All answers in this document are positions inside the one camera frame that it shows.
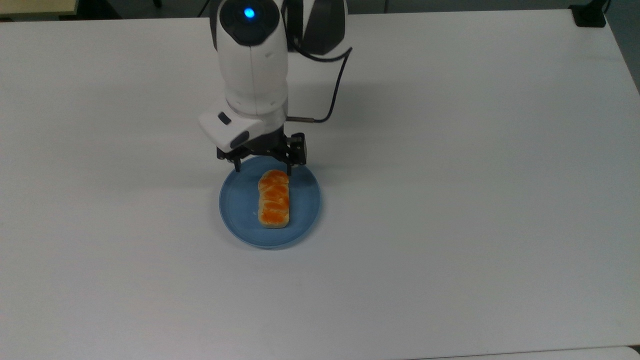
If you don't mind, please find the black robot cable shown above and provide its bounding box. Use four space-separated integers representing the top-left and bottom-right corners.
283 0 354 124

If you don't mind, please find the blue round plate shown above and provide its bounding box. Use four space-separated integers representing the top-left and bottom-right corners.
218 155 322 250

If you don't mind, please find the black table clamp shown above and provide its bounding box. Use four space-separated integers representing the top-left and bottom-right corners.
568 0 612 29

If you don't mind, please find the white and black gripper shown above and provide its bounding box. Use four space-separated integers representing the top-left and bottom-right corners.
198 98 307 177

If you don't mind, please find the orange glazed bread loaf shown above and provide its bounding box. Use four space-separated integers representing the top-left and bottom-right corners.
257 169 291 230

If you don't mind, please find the light wooden desk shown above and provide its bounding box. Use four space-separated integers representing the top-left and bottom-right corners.
0 0 80 22

